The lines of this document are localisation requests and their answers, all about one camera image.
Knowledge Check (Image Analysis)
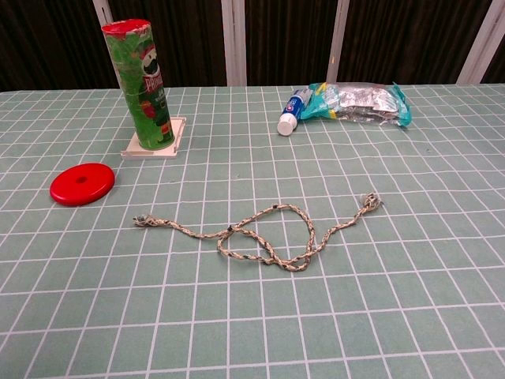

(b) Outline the green checked tablecloth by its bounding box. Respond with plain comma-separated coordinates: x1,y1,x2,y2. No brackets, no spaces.
0,82,505,379

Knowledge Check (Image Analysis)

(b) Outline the red plastic disc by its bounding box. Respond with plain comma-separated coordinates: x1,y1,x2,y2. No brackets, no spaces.
49,162,116,207

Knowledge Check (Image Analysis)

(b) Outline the white blue toothpaste tube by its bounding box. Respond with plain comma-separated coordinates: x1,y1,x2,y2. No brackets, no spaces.
276,88,312,137

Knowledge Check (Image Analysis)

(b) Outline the beige string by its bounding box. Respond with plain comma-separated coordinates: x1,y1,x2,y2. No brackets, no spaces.
133,192,381,273

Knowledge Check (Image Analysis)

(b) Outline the white frame post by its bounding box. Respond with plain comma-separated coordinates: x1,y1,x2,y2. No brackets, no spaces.
456,0,505,84
220,0,248,88
92,0,122,88
325,0,352,84

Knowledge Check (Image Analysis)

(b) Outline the green Pringles can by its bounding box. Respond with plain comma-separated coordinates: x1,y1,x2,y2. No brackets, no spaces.
101,18,175,152

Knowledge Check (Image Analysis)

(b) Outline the teal silver snack bag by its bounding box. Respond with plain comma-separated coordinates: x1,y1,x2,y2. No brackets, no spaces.
301,81,413,129

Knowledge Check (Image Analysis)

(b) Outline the white square plastic base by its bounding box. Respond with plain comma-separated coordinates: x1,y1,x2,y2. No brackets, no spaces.
120,115,186,160

